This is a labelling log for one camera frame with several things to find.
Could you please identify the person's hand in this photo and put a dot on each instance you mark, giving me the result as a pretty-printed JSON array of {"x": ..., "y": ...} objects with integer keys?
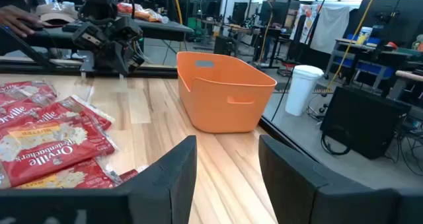
[{"x": 16, "y": 19}]

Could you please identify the black desk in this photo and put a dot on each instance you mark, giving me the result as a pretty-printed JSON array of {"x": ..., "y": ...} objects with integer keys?
[{"x": 158, "y": 29}]

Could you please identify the black equipment box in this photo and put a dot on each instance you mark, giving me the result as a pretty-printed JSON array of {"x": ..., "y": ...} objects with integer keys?
[{"x": 363, "y": 121}]

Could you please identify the red Orville popcorn bag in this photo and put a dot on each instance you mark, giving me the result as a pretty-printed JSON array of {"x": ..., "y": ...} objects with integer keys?
[
  {"x": 16, "y": 113},
  {"x": 82, "y": 178},
  {"x": 49, "y": 154},
  {"x": 20, "y": 88},
  {"x": 82, "y": 113}
]

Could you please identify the black monitor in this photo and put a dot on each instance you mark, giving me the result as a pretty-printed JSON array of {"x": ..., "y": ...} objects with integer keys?
[{"x": 239, "y": 12}]

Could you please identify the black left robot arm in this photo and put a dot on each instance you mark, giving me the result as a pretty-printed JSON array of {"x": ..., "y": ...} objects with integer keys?
[{"x": 99, "y": 2}]

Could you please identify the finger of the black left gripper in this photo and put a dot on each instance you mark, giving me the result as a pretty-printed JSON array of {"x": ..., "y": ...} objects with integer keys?
[
  {"x": 129, "y": 29},
  {"x": 87, "y": 35}
]

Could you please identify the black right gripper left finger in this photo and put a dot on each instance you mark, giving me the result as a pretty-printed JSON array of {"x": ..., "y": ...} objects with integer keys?
[{"x": 158, "y": 191}]

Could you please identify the white trash bin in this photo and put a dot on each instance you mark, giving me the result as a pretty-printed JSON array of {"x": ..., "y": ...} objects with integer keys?
[{"x": 302, "y": 92}]

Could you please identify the white yellow bucket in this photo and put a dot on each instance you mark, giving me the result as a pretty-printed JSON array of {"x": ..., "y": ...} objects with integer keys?
[{"x": 364, "y": 35}]

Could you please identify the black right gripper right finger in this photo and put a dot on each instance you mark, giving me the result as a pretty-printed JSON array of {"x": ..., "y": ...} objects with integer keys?
[{"x": 304, "y": 197}]

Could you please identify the beige baseball cap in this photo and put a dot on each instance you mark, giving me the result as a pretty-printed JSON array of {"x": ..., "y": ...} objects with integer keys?
[{"x": 56, "y": 14}]

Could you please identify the orange snack bag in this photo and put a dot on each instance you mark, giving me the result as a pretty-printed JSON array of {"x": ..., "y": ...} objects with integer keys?
[{"x": 142, "y": 14}]

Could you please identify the orange plastic basket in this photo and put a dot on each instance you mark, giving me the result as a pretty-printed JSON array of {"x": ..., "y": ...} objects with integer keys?
[{"x": 218, "y": 105}]

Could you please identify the white hanging cloth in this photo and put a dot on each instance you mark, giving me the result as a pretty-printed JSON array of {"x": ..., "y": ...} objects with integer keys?
[{"x": 328, "y": 29}]

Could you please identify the black computer mouse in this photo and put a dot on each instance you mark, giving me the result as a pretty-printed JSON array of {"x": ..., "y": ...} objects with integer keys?
[{"x": 37, "y": 26}]

